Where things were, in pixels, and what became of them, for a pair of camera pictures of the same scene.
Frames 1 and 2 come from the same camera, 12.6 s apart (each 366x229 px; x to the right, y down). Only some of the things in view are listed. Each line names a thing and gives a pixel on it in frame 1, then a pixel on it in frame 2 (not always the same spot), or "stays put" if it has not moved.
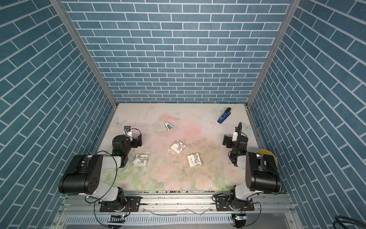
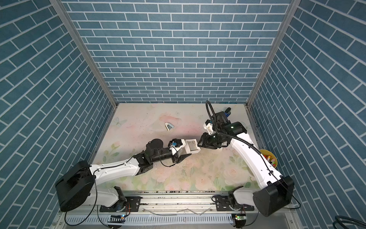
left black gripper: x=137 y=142 -> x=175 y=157
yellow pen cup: x=264 y=151 stays put
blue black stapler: x=224 y=115 stays put
